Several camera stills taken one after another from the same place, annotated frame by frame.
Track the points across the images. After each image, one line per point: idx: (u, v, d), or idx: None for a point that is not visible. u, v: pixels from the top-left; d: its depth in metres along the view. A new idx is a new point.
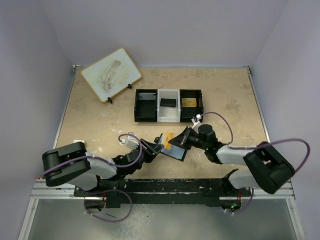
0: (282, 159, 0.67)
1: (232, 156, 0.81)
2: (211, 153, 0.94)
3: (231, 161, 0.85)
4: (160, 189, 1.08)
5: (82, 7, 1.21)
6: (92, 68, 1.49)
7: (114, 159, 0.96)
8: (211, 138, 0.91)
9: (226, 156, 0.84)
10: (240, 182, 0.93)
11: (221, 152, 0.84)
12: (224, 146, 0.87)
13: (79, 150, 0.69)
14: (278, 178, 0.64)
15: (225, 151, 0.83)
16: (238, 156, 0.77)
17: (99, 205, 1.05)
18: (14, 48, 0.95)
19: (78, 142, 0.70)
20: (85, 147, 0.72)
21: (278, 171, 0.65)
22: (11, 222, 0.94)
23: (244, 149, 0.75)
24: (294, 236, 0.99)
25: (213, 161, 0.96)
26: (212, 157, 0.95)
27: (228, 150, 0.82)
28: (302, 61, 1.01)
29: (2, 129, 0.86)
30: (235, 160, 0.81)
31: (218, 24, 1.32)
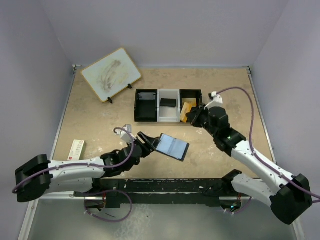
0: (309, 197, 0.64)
1: (252, 166, 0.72)
2: (221, 140, 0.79)
3: (242, 161, 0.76)
4: (160, 189, 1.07)
5: (82, 7, 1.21)
6: (92, 68, 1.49)
7: (107, 156, 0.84)
8: (222, 123, 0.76)
9: (243, 158, 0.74)
10: (244, 189, 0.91)
11: (240, 153, 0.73)
12: (241, 142, 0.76)
13: (40, 164, 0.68)
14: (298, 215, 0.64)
15: (245, 156, 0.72)
16: (263, 173, 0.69)
17: (99, 205, 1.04)
18: (14, 48, 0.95)
19: (39, 156, 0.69)
20: (47, 159, 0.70)
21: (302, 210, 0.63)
22: (11, 222, 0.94)
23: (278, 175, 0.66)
24: (294, 236, 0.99)
25: (223, 150, 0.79)
26: (222, 144, 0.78)
27: (252, 159, 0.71)
28: (302, 61, 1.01)
29: (3, 129, 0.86)
30: (252, 168, 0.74)
31: (219, 24, 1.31)
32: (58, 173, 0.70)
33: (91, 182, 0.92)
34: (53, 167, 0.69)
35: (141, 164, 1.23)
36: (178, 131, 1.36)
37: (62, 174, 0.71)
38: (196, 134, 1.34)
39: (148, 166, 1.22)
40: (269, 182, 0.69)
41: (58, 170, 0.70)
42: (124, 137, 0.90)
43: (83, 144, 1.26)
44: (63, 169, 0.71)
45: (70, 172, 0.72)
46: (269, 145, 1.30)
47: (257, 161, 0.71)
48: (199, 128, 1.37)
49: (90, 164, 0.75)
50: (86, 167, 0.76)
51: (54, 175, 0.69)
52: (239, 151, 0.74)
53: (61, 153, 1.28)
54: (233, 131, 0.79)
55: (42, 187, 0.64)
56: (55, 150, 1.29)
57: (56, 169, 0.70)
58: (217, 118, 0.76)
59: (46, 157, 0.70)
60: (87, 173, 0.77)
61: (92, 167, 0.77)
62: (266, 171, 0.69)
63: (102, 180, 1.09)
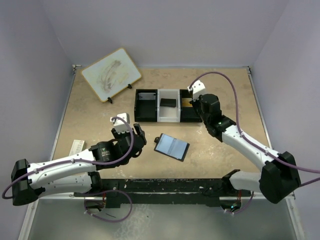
0: (295, 175, 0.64)
1: (241, 147, 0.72)
2: (213, 126, 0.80)
3: (233, 146, 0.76)
4: (160, 189, 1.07)
5: (82, 7, 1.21)
6: (92, 68, 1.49)
7: (101, 145, 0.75)
8: (214, 109, 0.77)
9: (233, 141, 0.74)
10: (241, 184, 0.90)
11: (229, 136, 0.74)
12: (231, 127, 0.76)
13: (19, 170, 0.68)
14: (286, 192, 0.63)
15: (234, 138, 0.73)
16: (250, 152, 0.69)
17: (99, 205, 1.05)
18: (14, 48, 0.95)
19: (18, 162, 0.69)
20: (25, 163, 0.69)
21: (289, 187, 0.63)
22: (11, 222, 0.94)
23: (262, 152, 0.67)
24: (295, 236, 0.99)
25: (214, 136, 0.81)
26: (213, 130, 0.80)
27: (240, 139, 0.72)
28: (303, 61, 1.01)
29: (3, 129, 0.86)
30: (241, 150, 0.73)
31: (218, 24, 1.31)
32: (37, 176, 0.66)
33: (89, 184, 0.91)
34: (30, 172, 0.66)
35: (141, 164, 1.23)
36: (178, 131, 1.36)
37: (42, 176, 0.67)
38: (196, 134, 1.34)
39: (148, 166, 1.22)
40: (257, 162, 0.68)
41: (36, 174, 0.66)
42: (120, 127, 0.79)
43: (83, 144, 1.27)
44: (44, 172, 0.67)
45: (52, 173, 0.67)
46: (269, 145, 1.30)
47: (245, 142, 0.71)
48: (199, 128, 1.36)
49: (73, 160, 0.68)
50: (70, 165, 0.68)
51: (33, 179, 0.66)
52: (228, 134, 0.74)
53: (61, 153, 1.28)
54: (225, 118, 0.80)
55: (24, 193, 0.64)
56: (55, 150, 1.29)
57: (35, 172, 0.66)
58: (208, 105, 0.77)
59: (25, 162, 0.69)
60: (74, 171, 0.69)
61: (78, 163, 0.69)
62: (253, 150, 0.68)
63: (103, 180, 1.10)
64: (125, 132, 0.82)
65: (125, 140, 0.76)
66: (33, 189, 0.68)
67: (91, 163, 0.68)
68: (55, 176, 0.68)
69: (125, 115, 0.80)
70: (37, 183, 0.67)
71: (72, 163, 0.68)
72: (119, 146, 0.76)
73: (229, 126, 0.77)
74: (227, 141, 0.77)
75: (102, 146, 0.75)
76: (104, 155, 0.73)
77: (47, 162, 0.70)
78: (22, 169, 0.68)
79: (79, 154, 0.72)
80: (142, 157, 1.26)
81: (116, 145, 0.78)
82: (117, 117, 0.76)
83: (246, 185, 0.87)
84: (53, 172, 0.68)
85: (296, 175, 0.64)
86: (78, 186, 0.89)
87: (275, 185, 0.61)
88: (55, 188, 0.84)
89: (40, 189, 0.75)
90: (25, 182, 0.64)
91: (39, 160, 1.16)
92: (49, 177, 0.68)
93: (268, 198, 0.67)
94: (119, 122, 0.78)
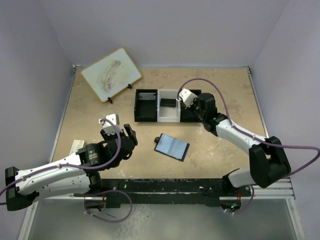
0: (284, 159, 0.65)
1: (232, 137, 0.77)
2: (208, 121, 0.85)
3: (226, 137, 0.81)
4: (160, 189, 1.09)
5: (82, 7, 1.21)
6: (92, 68, 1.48)
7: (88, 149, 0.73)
8: (209, 106, 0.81)
9: (225, 132, 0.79)
10: (239, 180, 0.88)
11: (221, 127, 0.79)
12: (224, 120, 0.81)
13: (9, 178, 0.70)
14: (274, 176, 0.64)
15: (226, 128, 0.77)
16: (240, 140, 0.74)
17: (99, 205, 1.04)
18: (14, 48, 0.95)
19: (7, 170, 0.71)
20: (13, 171, 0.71)
21: (276, 169, 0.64)
22: (11, 223, 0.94)
23: (250, 138, 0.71)
24: (294, 236, 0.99)
25: (209, 131, 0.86)
26: (208, 125, 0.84)
27: (231, 129, 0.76)
28: (303, 61, 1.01)
29: (3, 129, 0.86)
30: (233, 140, 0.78)
31: (219, 24, 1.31)
32: (24, 184, 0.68)
33: (87, 184, 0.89)
34: (18, 180, 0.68)
35: (141, 164, 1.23)
36: (178, 131, 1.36)
37: (29, 183, 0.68)
38: (196, 134, 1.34)
39: (148, 166, 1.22)
40: (246, 147, 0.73)
41: (24, 181, 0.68)
42: (109, 129, 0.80)
43: (83, 144, 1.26)
44: (31, 178, 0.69)
45: (38, 180, 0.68)
46: None
47: (235, 131, 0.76)
48: (199, 128, 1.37)
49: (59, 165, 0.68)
50: (57, 170, 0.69)
51: (20, 186, 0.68)
52: (221, 126, 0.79)
53: (61, 153, 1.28)
54: (220, 115, 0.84)
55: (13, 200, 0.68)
56: (55, 150, 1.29)
57: (22, 180, 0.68)
58: (204, 102, 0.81)
59: (13, 169, 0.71)
60: (61, 176, 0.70)
61: (65, 168, 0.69)
62: (242, 136, 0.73)
63: (103, 180, 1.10)
64: (115, 133, 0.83)
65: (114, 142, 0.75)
66: (24, 194, 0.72)
67: (78, 167, 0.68)
68: (42, 181, 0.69)
69: (114, 116, 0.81)
70: (25, 190, 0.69)
71: (59, 168, 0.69)
72: (108, 148, 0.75)
73: (222, 120, 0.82)
74: (221, 134, 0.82)
75: (90, 149, 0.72)
76: (93, 158, 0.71)
77: (34, 168, 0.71)
78: (9, 177, 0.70)
79: (66, 159, 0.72)
80: (142, 157, 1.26)
81: (106, 147, 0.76)
82: (106, 119, 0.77)
83: (241, 180, 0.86)
84: (40, 178, 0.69)
85: (285, 159, 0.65)
86: (76, 188, 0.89)
87: (260, 165, 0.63)
88: (50, 192, 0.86)
89: (33, 194, 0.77)
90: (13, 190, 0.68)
91: (39, 160, 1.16)
92: (36, 184, 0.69)
93: (258, 184, 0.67)
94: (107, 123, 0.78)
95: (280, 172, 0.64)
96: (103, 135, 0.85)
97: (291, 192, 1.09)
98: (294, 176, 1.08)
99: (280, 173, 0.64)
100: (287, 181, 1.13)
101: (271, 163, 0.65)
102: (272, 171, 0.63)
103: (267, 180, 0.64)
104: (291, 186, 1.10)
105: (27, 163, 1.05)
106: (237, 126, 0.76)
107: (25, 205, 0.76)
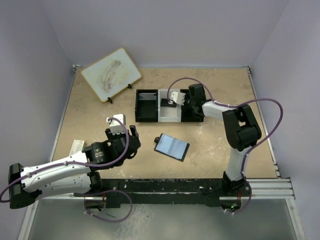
0: (255, 123, 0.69)
1: (214, 111, 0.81)
2: (197, 104, 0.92)
3: (212, 115, 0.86)
4: (160, 189, 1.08)
5: (81, 7, 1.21)
6: (92, 69, 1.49)
7: (96, 145, 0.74)
8: (197, 91, 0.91)
9: (209, 110, 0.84)
10: (235, 172, 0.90)
11: (206, 105, 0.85)
12: (209, 101, 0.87)
13: (13, 174, 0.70)
14: (244, 137, 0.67)
15: (209, 105, 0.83)
16: (218, 111, 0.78)
17: (99, 205, 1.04)
18: (14, 49, 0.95)
19: (11, 166, 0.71)
20: (18, 168, 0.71)
21: (247, 131, 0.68)
22: (11, 222, 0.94)
23: (226, 107, 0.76)
24: (295, 236, 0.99)
25: (197, 113, 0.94)
26: (197, 108, 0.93)
27: (213, 105, 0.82)
28: (303, 61, 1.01)
29: (3, 129, 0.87)
30: (216, 115, 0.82)
31: (218, 24, 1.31)
32: (30, 180, 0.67)
33: (88, 183, 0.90)
34: (23, 176, 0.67)
35: (141, 164, 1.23)
36: (178, 131, 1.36)
37: (35, 180, 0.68)
38: (196, 134, 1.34)
39: (148, 166, 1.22)
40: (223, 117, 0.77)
41: (29, 178, 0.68)
42: (116, 128, 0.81)
43: (83, 144, 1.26)
44: (37, 175, 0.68)
45: (45, 177, 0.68)
46: (269, 145, 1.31)
47: (216, 106, 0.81)
48: (199, 128, 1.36)
49: (66, 163, 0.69)
50: (63, 167, 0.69)
51: (26, 183, 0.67)
52: (206, 105, 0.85)
53: (61, 153, 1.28)
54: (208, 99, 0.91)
55: (18, 197, 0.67)
56: (55, 150, 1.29)
57: (28, 176, 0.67)
58: (193, 88, 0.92)
59: (19, 166, 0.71)
60: (67, 173, 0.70)
61: (71, 165, 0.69)
62: (219, 108, 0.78)
63: (103, 180, 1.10)
64: (120, 133, 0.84)
65: (119, 141, 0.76)
66: (28, 192, 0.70)
67: (84, 165, 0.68)
68: (48, 179, 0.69)
69: (122, 116, 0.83)
70: (30, 187, 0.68)
71: (65, 165, 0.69)
72: (114, 147, 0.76)
73: (207, 102, 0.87)
74: (207, 113, 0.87)
75: (96, 147, 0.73)
76: (98, 155, 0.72)
77: (39, 165, 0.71)
78: (15, 173, 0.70)
79: (72, 156, 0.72)
80: (142, 157, 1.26)
81: (111, 147, 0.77)
82: (114, 118, 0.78)
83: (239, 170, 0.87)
84: (46, 175, 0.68)
85: (255, 122, 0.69)
86: (77, 187, 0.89)
87: (230, 124, 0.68)
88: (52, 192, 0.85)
89: (37, 191, 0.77)
90: (19, 186, 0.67)
91: (39, 160, 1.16)
92: (42, 180, 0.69)
93: (234, 147, 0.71)
94: (115, 123, 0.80)
95: (252, 134, 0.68)
96: (107, 134, 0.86)
97: (291, 192, 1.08)
98: (294, 176, 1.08)
99: (252, 135, 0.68)
100: (287, 181, 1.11)
101: (244, 126, 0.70)
102: (243, 131, 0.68)
103: (237, 140, 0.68)
104: (292, 186, 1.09)
105: (27, 163, 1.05)
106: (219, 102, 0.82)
107: (28, 203, 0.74)
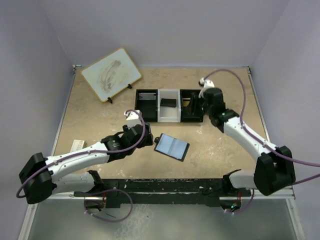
0: (291, 171, 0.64)
1: (239, 138, 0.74)
2: (216, 116, 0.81)
3: (233, 136, 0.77)
4: (160, 189, 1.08)
5: (81, 6, 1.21)
6: (92, 68, 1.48)
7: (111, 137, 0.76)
8: (217, 99, 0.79)
9: (233, 132, 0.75)
10: (239, 180, 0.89)
11: (230, 125, 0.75)
12: (234, 118, 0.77)
13: (36, 163, 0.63)
14: (278, 185, 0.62)
15: (235, 128, 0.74)
16: (248, 143, 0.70)
17: (99, 205, 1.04)
18: (14, 48, 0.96)
19: (34, 155, 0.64)
20: (42, 156, 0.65)
21: (280, 180, 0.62)
22: (11, 222, 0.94)
23: (260, 144, 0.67)
24: (295, 236, 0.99)
25: (216, 126, 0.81)
26: (216, 120, 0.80)
27: (240, 131, 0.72)
28: (303, 60, 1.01)
29: (3, 130, 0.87)
30: (240, 141, 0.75)
31: (218, 24, 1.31)
32: (58, 168, 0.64)
33: (93, 180, 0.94)
34: (50, 164, 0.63)
35: (141, 164, 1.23)
36: (178, 131, 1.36)
37: (62, 168, 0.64)
38: (196, 134, 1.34)
39: (148, 166, 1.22)
40: (253, 152, 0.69)
41: (56, 166, 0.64)
42: (132, 121, 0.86)
43: (83, 144, 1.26)
44: (63, 163, 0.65)
45: (72, 164, 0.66)
46: None
47: (244, 132, 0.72)
48: (199, 128, 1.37)
49: (90, 151, 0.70)
50: (86, 155, 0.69)
51: (54, 171, 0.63)
52: (230, 125, 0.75)
53: (61, 153, 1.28)
54: (229, 110, 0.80)
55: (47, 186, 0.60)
56: (55, 151, 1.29)
57: (55, 164, 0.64)
58: (212, 95, 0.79)
59: (41, 154, 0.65)
60: (89, 161, 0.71)
61: (94, 153, 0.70)
62: (251, 141, 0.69)
63: (103, 180, 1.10)
64: None
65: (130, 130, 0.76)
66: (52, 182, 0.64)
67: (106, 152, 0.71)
68: (73, 167, 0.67)
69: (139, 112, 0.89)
70: (57, 175, 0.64)
71: (89, 153, 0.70)
72: (126, 137, 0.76)
73: (231, 118, 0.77)
74: (228, 132, 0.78)
75: (112, 139, 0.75)
76: (114, 146, 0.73)
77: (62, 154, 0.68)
78: (39, 162, 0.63)
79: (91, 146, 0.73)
80: (142, 157, 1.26)
81: (123, 137, 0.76)
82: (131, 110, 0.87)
83: (244, 183, 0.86)
84: (72, 162, 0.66)
85: (291, 171, 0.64)
86: (82, 184, 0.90)
87: (267, 173, 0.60)
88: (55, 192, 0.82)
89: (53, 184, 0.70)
90: (47, 174, 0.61)
91: None
92: (68, 168, 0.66)
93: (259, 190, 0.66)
94: (134, 115, 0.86)
95: (284, 183, 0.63)
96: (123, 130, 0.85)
97: (291, 192, 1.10)
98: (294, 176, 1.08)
99: (285, 184, 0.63)
100: None
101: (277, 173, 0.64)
102: (277, 181, 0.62)
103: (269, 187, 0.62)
104: (291, 187, 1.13)
105: None
106: (248, 128, 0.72)
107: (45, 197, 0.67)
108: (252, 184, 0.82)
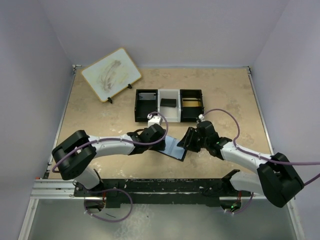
0: (294, 174, 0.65)
1: (237, 158, 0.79)
2: (213, 146, 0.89)
3: (233, 160, 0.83)
4: (160, 189, 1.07)
5: (81, 6, 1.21)
6: (92, 68, 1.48)
7: (133, 133, 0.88)
8: (209, 131, 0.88)
9: (230, 154, 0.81)
10: (242, 185, 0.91)
11: (226, 150, 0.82)
12: (228, 143, 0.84)
13: (81, 138, 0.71)
14: (288, 192, 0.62)
15: (230, 151, 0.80)
16: (246, 161, 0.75)
17: (99, 205, 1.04)
18: (14, 48, 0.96)
19: (78, 132, 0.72)
20: (86, 134, 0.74)
21: (289, 185, 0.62)
22: (11, 222, 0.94)
23: (256, 157, 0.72)
24: (294, 236, 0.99)
25: (215, 155, 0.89)
26: (213, 150, 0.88)
27: (235, 151, 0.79)
28: (303, 60, 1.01)
29: (3, 129, 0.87)
30: (240, 161, 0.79)
31: (218, 24, 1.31)
32: (99, 146, 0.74)
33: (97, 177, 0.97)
34: (93, 141, 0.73)
35: (141, 164, 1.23)
36: (178, 131, 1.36)
37: (102, 147, 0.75)
38: None
39: (148, 166, 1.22)
40: (253, 167, 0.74)
41: (98, 144, 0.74)
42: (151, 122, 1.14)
43: None
44: (102, 143, 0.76)
45: (109, 145, 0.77)
46: (269, 145, 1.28)
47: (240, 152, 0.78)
48: None
49: (122, 139, 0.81)
50: (118, 142, 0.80)
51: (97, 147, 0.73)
52: (226, 149, 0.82)
53: None
54: (222, 138, 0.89)
55: (89, 158, 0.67)
56: None
57: (97, 142, 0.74)
58: (204, 128, 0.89)
59: (85, 132, 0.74)
60: (119, 147, 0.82)
61: (124, 142, 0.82)
62: (248, 157, 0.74)
63: (103, 180, 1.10)
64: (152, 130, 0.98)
65: (151, 128, 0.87)
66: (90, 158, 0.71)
67: (133, 143, 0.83)
68: (110, 148, 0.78)
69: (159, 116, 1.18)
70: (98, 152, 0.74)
71: (120, 141, 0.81)
72: (145, 134, 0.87)
73: (225, 143, 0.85)
74: (227, 157, 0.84)
75: (135, 135, 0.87)
76: (138, 140, 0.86)
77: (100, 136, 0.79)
78: (82, 138, 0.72)
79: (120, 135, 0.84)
80: (142, 157, 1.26)
81: (143, 134, 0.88)
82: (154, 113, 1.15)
83: (247, 187, 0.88)
84: (110, 145, 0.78)
85: (295, 174, 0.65)
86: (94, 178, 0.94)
87: (270, 181, 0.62)
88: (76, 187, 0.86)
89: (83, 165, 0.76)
90: (90, 148, 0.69)
91: (38, 160, 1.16)
92: (106, 149, 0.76)
93: (274, 203, 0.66)
94: (156, 118, 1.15)
95: (295, 188, 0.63)
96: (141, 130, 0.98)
97: None
98: None
99: (295, 188, 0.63)
100: None
101: (282, 180, 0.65)
102: (285, 186, 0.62)
103: (281, 197, 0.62)
104: None
105: (27, 163, 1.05)
106: (242, 148, 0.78)
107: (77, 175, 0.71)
108: (257, 190, 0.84)
